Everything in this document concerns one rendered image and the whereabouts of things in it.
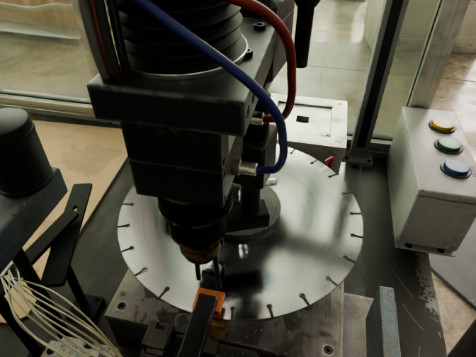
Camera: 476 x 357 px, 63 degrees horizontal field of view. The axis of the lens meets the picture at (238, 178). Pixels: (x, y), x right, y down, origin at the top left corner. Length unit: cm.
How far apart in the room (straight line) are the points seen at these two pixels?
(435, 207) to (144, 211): 48
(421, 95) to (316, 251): 53
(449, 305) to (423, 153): 103
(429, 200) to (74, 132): 86
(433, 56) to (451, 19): 7
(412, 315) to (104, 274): 53
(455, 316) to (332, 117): 109
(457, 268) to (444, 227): 108
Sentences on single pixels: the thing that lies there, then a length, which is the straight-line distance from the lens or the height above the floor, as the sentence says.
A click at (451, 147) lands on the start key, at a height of 91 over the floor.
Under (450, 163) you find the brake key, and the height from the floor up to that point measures 91.
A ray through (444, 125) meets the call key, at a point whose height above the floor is 91.
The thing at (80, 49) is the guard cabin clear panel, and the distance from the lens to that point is 109.
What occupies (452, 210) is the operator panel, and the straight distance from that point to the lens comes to 75.
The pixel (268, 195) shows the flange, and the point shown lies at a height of 96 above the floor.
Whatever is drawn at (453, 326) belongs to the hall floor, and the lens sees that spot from 170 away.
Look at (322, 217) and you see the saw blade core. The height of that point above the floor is 95.
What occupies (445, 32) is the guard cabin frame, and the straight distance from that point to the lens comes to 88.
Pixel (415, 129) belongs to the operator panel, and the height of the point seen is 90.
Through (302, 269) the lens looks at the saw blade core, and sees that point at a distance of 48.
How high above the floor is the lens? 133
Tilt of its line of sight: 41 degrees down
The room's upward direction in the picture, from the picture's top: straight up
